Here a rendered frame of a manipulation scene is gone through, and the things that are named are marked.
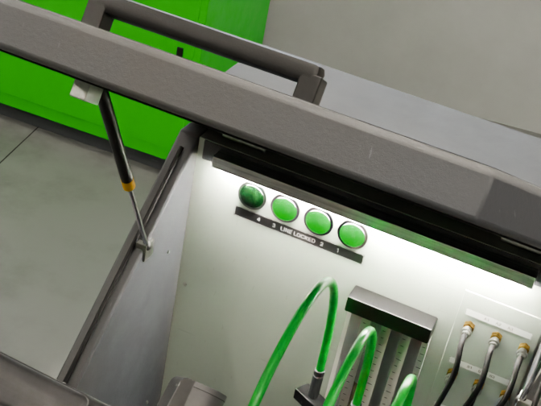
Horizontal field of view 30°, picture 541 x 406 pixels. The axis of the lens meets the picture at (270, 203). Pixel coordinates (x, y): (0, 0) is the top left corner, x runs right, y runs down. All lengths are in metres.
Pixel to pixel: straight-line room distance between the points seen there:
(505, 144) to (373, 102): 0.24
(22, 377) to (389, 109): 0.87
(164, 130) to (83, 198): 0.44
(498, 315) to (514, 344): 0.05
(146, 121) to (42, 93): 0.50
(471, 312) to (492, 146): 0.30
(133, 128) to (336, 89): 2.57
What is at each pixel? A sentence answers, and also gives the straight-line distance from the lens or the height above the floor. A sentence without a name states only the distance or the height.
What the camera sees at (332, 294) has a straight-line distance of 1.54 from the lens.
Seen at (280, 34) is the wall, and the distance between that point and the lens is 5.50.
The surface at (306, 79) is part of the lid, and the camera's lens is 0.69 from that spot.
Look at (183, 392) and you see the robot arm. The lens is 1.23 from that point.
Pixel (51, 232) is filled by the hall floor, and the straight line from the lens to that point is 3.94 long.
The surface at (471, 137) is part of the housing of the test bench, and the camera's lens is 1.75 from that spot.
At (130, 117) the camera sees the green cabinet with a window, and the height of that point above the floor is 0.23.
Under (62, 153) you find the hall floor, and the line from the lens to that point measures 4.44.
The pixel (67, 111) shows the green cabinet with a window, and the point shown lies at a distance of 4.45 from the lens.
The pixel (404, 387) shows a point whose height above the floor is 1.35.
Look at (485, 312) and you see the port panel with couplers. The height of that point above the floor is 1.33.
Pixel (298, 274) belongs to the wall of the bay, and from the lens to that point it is 1.71.
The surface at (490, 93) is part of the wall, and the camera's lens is 5.45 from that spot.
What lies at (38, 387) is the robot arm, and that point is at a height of 1.44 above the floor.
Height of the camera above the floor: 2.25
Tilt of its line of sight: 32 degrees down
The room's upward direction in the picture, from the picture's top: 11 degrees clockwise
